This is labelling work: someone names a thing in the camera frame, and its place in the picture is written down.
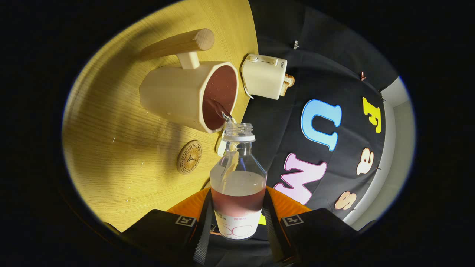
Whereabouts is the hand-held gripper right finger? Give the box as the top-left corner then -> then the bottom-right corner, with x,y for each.
262,187 -> 358,264

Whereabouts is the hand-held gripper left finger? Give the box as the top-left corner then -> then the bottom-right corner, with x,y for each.
121,187 -> 214,266

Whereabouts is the clear juice bottle pink label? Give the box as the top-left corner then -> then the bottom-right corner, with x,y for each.
210,123 -> 268,241

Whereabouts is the round wooden coaster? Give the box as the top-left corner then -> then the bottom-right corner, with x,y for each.
176,140 -> 203,175

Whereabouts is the beige cup wooden handle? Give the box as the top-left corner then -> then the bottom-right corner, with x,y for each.
138,29 -> 239,134

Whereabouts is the white divided dish with beans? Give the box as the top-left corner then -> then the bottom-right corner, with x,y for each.
216,126 -> 227,157

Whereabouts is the wooden table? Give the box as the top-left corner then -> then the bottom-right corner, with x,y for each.
62,0 -> 259,232

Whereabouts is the black backdrop cloth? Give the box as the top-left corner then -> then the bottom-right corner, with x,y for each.
202,0 -> 399,262

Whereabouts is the cream toaster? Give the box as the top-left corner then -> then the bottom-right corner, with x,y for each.
241,54 -> 288,100

